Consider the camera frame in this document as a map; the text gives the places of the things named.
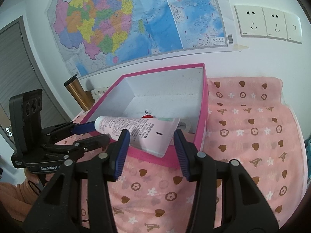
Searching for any pink heart print cloth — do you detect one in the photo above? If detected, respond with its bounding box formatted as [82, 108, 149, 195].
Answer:
[68, 76, 307, 233]

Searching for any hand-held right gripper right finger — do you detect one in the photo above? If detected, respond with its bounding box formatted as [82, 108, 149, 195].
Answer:
[173, 129, 280, 233]

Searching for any white wall power socket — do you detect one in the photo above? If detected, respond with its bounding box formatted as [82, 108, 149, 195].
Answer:
[262, 7, 288, 40]
[234, 5, 266, 38]

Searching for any pink cardboard box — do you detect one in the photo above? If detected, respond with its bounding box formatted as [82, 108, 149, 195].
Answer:
[80, 63, 209, 168]

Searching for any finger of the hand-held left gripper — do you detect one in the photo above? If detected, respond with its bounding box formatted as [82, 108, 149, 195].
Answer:
[41, 121, 98, 143]
[40, 133, 111, 163]

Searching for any person's left forearm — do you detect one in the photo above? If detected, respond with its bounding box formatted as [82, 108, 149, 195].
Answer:
[0, 170, 46, 221]

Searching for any beige masking tape strip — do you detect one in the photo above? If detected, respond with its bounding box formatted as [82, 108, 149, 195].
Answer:
[227, 43, 251, 52]

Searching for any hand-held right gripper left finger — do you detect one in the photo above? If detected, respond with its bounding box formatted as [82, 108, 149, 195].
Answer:
[23, 129, 131, 233]

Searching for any gold metal tumbler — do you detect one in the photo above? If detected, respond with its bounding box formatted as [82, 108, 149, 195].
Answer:
[64, 75, 94, 112]

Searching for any cream star print cloth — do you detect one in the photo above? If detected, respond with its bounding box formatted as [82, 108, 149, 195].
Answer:
[90, 87, 112, 102]

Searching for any colourful wall map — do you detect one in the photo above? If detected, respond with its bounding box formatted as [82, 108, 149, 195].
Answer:
[46, 0, 230, 78]

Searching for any grey door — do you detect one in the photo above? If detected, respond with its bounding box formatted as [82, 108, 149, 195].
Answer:
[0, 16, 73, 175]

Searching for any white wall data socket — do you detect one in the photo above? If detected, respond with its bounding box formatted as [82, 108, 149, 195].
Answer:
[284, 12, 303, 44]

